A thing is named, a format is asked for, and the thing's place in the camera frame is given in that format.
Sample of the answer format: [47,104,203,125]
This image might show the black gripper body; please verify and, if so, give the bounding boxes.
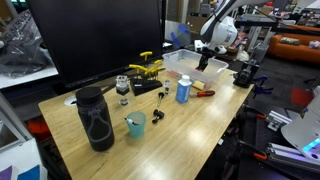
[199,46,215,63]

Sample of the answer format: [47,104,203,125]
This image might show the clear plastic container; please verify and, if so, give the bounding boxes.
[161,48,230,90]

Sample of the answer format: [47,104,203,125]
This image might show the cardboard box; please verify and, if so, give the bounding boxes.
[186,14,215,35]

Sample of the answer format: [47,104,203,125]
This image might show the red black screwdriver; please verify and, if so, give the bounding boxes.
[188,89,217,99]

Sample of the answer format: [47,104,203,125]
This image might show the white bottle with blue label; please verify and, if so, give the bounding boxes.
[175,74,194,105]

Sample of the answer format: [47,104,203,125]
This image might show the black table vise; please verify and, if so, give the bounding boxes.
[232,59,261,90]

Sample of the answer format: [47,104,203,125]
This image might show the blue spring clamp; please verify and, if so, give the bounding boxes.
[251,74,275,100]

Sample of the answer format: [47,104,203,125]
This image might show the black hex key stand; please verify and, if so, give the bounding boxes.
[128,76,164,97]

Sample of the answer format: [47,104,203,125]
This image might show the small black clamp knob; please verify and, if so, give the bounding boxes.
[151,108,166,125]

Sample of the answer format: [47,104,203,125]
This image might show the small clear jar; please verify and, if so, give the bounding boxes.
[114,74,131,107]

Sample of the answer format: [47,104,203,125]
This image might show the orange sofa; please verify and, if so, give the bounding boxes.
[267,24,320,65]

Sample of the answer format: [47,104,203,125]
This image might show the teal plastic cup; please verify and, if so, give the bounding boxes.
[125,110,148,140]

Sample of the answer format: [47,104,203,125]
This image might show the marker pen in cup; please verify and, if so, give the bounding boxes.
[123,116,140,127]

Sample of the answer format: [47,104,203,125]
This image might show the orange black floor clamp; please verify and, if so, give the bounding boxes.
[237,139,268,162]

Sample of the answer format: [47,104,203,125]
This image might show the large black monitor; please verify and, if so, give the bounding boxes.
[25,0,165,90]

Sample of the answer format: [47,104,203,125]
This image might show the white machine base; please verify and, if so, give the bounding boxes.
[280,85,320,162]

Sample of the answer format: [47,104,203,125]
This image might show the black water bottle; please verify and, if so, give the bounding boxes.
[74,85,116,153]

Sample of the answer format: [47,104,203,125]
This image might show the aluminium extrusion rails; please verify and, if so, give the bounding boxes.
[265,109,320,172]

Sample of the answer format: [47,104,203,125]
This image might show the grey plastic bag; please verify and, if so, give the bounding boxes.
[0,9,55,80]

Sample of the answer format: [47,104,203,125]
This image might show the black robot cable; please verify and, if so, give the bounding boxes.
[209,0,234,26]

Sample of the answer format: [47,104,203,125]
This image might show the small black handled screwdriver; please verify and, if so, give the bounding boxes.
[156,91,166,108]

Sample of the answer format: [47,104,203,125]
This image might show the orange handled bar clamp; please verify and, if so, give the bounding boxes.
[242,104,268,121]

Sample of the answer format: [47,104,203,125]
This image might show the round table cable grommet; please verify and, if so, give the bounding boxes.
[63,95,79,107]

